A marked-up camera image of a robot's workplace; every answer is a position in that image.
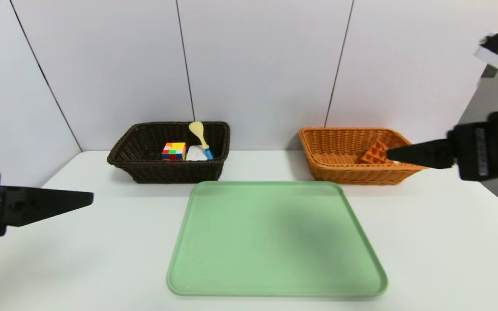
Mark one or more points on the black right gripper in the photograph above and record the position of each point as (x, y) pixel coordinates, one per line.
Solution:
(474, 151)

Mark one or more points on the toy waffle slice with fruit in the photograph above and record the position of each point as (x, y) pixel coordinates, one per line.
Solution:
(374, 153)

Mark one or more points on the multicoloured puzzle cube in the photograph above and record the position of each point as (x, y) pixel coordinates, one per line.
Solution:
(173, 151)

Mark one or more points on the white oblong case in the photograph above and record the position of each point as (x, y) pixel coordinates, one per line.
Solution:
(196, 153)

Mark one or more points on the orange wicker basket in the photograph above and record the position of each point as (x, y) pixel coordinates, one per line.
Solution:
(339, 172)

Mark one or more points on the dark brown wicker basket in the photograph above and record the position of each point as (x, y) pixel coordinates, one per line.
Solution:
(167, 172)

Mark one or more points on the light green plastic tray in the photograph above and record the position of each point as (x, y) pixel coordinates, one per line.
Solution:
(275, 242)

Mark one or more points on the dark grey wall bracket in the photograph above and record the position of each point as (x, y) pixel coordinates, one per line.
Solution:
(489, 72)

